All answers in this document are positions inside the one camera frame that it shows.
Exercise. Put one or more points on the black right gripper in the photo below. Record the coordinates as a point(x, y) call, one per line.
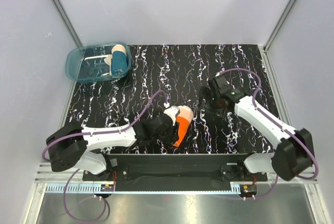
point(205, 93)

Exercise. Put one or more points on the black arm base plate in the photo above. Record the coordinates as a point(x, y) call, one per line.
point(221, 167)

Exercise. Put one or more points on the orange cartoon towel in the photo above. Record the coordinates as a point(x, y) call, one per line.
point(184, 120)

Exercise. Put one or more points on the slotted cable duct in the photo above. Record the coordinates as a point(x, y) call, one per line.
point(235, 188)
point(85, 188)

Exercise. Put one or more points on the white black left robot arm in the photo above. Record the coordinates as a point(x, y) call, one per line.
point(72, 145)

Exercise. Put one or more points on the right controller board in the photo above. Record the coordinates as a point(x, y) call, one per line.
point(249, 190)

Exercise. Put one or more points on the right rear aluminium post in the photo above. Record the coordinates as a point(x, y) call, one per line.
point(287, 10)

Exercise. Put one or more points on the left slotted cable duct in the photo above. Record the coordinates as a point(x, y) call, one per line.
point(85, 188)

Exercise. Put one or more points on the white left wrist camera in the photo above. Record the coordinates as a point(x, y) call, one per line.
point(172, 112)

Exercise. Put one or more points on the teal beige cartoon towel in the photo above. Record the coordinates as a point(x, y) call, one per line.
point(117, 60)

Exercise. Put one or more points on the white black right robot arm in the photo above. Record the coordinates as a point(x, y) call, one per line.
point(293, 149)

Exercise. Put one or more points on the aluminium post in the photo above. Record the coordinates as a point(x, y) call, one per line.
point(287, 10)
point(67, 22)

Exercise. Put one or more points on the teal transparent plastic basin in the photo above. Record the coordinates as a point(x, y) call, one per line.
point(86, 64)

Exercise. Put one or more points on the right slotted cable duct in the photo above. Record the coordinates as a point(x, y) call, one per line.
point(235, 188)

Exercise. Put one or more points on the controller board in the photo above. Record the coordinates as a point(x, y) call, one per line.
point(249, 190)
point(107, 187)

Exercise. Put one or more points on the left rear aluminium post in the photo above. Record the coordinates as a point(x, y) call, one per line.
point(67, 22)

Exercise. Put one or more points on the left controller board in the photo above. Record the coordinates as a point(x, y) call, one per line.
point(107, 187)

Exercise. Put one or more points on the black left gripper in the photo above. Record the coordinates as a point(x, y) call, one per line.
point(170, 139)

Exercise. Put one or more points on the aluminium front frame rail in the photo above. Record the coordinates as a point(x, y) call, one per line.
point(310, 173)

